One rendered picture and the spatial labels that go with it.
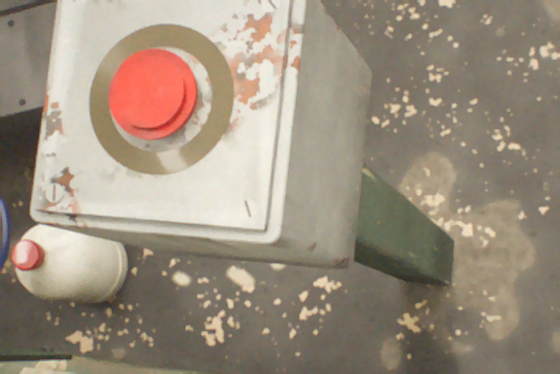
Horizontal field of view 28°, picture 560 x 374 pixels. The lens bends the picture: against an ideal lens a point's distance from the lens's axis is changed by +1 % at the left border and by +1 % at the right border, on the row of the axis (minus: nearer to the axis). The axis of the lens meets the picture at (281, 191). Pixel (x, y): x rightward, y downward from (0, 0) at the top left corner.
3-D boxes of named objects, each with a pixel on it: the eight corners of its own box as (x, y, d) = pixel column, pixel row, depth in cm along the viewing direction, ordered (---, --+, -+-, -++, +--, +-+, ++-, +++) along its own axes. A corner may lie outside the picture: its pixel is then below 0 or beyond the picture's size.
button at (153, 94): (213, 60, 50) (197, 48, 48) (202, 148, 50) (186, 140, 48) (129, 56, 51) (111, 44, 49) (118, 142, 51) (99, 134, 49)
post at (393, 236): (454, 238, 138) (322, 117, 67) (450, 286, 138) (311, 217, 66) (406, 233, 140) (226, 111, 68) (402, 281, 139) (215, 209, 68)
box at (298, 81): (376, 70, 66) (305, -29, 49) (356, 272, 65) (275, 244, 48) (185, 61, 69) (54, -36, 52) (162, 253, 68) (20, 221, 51)
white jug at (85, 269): (134, 233, 149) (69, 216, 130) (125, 307, 148) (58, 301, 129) (66, 227, 152) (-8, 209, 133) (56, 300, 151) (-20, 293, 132)
